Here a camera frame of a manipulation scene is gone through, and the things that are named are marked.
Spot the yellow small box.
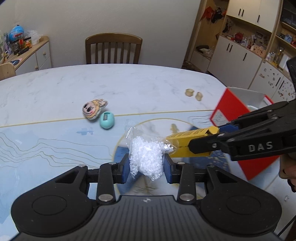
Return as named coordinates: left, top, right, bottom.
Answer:
left=166, top=126, right=219, bottom=158

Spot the white beads plastic bag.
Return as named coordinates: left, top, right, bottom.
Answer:
left=125, top=126, right=178, bottom=181

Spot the teal egg-shaped sharpener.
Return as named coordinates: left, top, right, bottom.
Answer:
left=99, top=111, right=115, bottom=130

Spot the cartoon monster face plush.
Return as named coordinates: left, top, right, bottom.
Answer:
left=82, top=99, right=108, bottom=120

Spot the person's right hand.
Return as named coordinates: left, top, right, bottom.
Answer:
left=279, top=154, right=295, bottom=179

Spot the red and white shoe box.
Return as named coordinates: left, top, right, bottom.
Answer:
left=210, top=86, right=283, bottom=181

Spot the blue patterned table mat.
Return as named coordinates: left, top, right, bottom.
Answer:
left=0, top=108, right=287, bottom=241

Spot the dark wooden chair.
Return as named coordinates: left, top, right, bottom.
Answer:
left=85, top=33, right=142, bottom=64

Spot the white drawer sideboard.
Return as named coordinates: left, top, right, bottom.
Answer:
left=8, top=36, right=52, bottom=75

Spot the small wooden chair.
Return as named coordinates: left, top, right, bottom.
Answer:
left=0, top=62, right=16, bottom=81

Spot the blue globe toy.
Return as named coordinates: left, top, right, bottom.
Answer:
left=9, top=25, right=24, bottom=42

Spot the white wall cabinet unit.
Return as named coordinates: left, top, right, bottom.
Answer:
left=186, top=1, right=295, bottom=102

